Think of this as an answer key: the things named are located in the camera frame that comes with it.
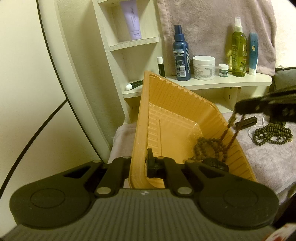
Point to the small green label jar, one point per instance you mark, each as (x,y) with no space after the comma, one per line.
(223,70)

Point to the lavender tube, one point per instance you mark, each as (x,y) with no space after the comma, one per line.
(130,12)

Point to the reddish brown bead strand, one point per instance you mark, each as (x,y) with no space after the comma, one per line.
(229,146)

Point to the black watch in tray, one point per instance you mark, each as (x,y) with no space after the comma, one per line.
(214,163)

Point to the black white pen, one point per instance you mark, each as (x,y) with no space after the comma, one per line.
(133,85)

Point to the orange plastic tray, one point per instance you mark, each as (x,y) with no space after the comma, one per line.
(170,120)

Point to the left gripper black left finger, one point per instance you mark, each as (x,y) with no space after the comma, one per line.
(114,178)

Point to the blue white tube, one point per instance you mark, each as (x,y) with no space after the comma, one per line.
(253,53)

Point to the pink towel on wall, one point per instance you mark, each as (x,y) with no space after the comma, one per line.
(209,25)

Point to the white black lip balm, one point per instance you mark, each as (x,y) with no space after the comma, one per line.
(161,66)

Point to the large white cream jar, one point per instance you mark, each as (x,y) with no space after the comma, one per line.
(204,67)

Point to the green oil spray bottle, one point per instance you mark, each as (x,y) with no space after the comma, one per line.
(239,49)

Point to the black cylinder tube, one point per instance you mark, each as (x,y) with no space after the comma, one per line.
(246,123)

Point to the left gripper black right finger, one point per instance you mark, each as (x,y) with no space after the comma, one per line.
(170,172)

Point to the white pearl strand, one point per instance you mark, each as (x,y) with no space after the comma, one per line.
(261,122)

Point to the white curved headboard frame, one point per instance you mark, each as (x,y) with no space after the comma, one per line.
(68,78)

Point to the green cushion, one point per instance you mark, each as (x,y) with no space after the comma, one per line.
(284,78)

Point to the white wooden shelf unit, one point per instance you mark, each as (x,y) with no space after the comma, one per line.
(129,59)

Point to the dark blue spray bottle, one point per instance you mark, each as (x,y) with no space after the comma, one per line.
(181,55)

